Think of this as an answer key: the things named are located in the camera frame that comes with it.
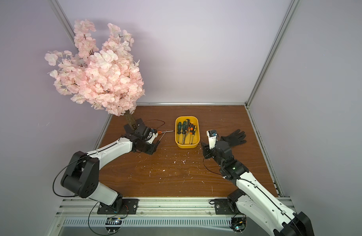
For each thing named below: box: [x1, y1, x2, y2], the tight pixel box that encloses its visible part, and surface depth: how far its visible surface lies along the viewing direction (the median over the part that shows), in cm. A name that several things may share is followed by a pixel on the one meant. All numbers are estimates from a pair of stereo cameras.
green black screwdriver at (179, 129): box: [177, 121, 182, 144], surface depth 105 cm
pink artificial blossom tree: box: [44, 19, 146, 129], surface depth 62 cm
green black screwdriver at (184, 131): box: [181, 120, 187, 145], surface depth 104 cm
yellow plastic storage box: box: [174, 115, 201, 149], surface depth 102 cm
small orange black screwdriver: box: [188, 123, 195, 145], surface depth 103 cm
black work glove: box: [220, 128, 247, 148], surface depth 101 cm
